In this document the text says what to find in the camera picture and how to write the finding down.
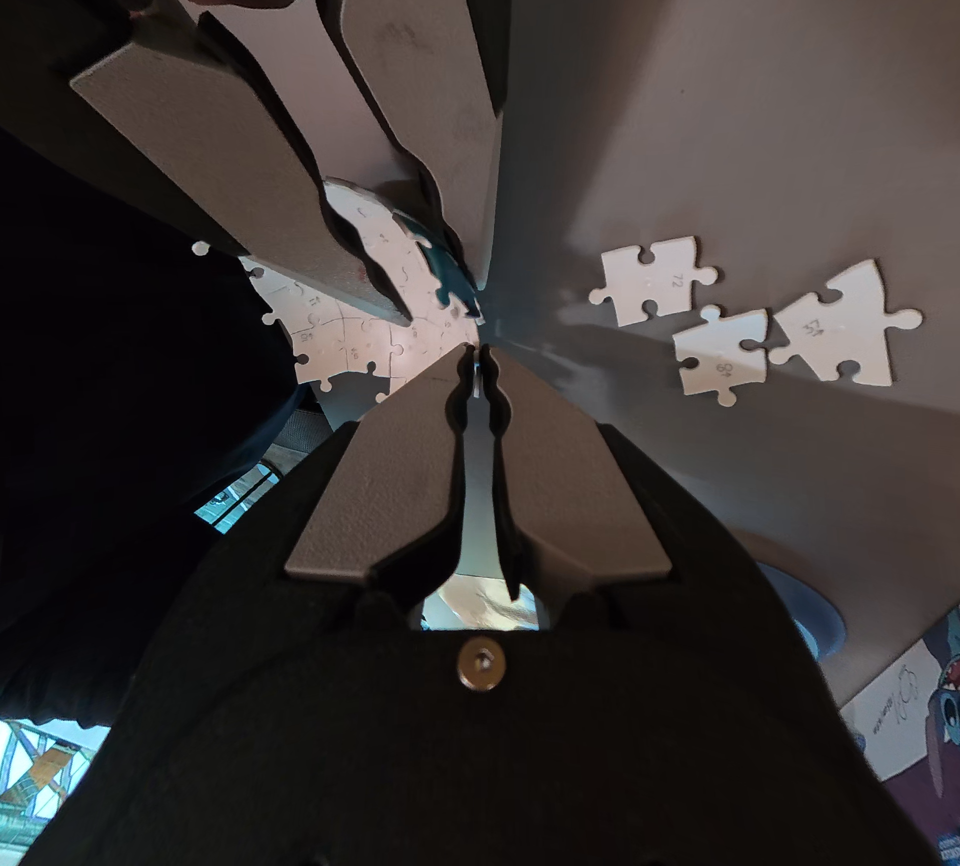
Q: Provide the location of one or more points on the white puzzle piece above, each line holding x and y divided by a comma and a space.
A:
652, 284
724, 356
478, 378
847, 333

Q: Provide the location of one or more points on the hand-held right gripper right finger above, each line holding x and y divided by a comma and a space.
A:
570, 498

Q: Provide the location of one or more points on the blue box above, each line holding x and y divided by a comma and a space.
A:
915, 731

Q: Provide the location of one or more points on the person's dark-clothed torso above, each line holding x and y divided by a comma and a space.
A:
112, 431

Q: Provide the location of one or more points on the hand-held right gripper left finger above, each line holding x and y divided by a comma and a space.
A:
390, 498

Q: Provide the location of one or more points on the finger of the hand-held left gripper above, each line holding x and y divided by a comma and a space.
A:
210, 153
420, 40

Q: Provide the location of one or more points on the blue bowl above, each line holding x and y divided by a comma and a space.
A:
814, 618

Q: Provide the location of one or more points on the partly built puzzle ball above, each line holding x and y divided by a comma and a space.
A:
352, 326

